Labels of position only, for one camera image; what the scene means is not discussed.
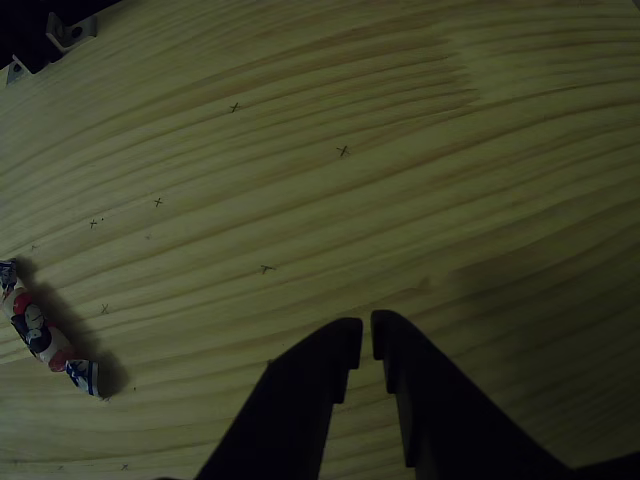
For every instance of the candy white red blue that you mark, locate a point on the candy white red blue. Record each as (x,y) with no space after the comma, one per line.
(35,325)

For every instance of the metal corner bracket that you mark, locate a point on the metal corner bracket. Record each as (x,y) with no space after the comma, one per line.
(75,31)
(16,70)

